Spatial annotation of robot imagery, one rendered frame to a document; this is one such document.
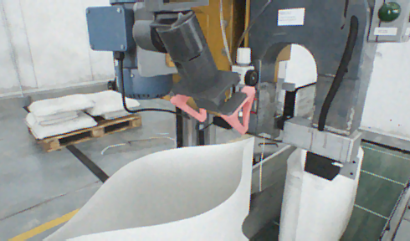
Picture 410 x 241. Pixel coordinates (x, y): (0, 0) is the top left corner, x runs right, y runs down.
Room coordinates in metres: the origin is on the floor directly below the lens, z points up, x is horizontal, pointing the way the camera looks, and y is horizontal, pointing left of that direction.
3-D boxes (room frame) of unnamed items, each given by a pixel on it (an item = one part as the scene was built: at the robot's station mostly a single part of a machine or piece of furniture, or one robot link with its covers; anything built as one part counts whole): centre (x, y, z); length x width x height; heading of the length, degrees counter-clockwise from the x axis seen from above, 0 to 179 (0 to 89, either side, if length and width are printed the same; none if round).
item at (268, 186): (1.14, -0.43, 0.53); 1.05 x 0.02 x 0.41; 134
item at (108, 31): (0.62, 0.20, 1.25); 0.10 x 0.08 x 0.12; 69
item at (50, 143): (3.23, 1.56, 0.07); 1.20 x 0.82 x 0.14; 134
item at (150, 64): (0.70, 0.05, 1.23); 0.28 x 0.07 x 0.16; 134
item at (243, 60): (0.58, -0.09, 1.14); 0.05 x 0.04 x 0.16; 44
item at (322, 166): (0.49, -0.27, 0.98); 0.09 x 0.05 x 0.05; 44
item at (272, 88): (0.61, -0.16, 1.07); 0.03 x 0.01 x 0.13; 44
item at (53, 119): (2.98, 1.82, 0.32); 0.66 x 0.42 x 0.15; 38
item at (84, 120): (2.86, 1.64, 0.20); 0.67 x 0.44 x 0.15; 134
